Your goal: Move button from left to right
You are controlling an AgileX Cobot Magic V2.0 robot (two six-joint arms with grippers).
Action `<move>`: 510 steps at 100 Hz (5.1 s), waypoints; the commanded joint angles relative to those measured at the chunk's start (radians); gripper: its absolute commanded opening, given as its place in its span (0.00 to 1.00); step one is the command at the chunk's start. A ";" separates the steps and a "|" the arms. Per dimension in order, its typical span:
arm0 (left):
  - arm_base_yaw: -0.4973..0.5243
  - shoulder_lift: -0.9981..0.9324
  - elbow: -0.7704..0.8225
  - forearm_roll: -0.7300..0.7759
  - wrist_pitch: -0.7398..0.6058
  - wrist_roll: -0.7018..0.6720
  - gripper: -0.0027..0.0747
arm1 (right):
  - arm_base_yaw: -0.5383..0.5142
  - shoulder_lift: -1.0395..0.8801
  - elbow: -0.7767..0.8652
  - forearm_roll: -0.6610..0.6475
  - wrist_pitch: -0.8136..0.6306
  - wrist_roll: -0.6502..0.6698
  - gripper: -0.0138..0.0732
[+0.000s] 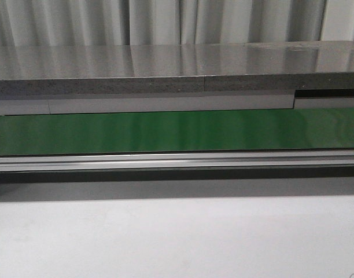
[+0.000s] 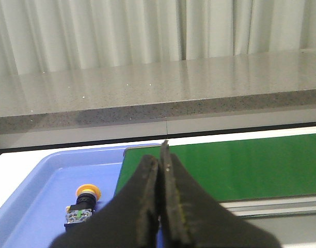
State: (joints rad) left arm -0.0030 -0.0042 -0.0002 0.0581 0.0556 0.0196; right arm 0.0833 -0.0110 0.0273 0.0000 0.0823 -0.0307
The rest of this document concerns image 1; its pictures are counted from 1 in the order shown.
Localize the green conveyor belt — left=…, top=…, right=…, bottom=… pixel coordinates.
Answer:
left=0, top=108, right=354, bottom=156

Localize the grey pleated curtain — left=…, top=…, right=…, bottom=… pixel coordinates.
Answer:
left=0, top=1, right=354, bottom=46

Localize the grey rear conveyor rail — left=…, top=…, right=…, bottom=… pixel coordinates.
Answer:
left=0, top=89, right=354, bottom=115

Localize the aluminium front conveyor rail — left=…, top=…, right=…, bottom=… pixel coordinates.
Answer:
left=0, top=149, right=354, bottom=173

